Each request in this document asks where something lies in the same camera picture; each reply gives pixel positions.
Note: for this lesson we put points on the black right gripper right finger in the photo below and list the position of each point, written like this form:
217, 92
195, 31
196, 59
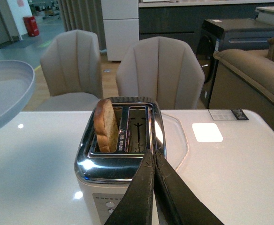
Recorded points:
176, 203

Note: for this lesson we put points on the red fire cabinet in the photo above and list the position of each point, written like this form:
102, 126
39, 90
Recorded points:
31, 26

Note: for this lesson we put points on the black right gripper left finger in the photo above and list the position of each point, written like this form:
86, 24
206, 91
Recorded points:
135, 208

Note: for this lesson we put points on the transparent table mat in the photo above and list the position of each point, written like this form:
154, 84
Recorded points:
176, 141

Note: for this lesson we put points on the white chrome toaster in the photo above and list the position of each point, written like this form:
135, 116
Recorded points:
104, 177

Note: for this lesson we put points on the beige chair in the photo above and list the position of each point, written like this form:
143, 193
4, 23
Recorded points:
163, 69
71, 66

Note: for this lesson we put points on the grey round plate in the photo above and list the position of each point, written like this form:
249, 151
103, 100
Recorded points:
17, 85

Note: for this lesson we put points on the beige sofa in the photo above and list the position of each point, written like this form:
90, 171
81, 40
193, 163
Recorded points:
245, 79

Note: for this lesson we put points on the white pillar cabinet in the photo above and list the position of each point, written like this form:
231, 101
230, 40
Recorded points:
121, 26

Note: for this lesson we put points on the beige chair right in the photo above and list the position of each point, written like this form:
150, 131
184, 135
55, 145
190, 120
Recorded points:
163, 69

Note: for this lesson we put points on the beige chair left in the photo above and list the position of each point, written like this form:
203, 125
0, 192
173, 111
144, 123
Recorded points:
71, 66

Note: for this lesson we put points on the dark kitchen counter cabinet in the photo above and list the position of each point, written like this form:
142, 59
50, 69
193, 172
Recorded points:
184, 22

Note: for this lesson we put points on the black white label sticker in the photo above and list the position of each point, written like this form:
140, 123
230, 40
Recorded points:
227, 114

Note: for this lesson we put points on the brown bread slice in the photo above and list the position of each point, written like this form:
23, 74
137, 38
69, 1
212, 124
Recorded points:
105, 126

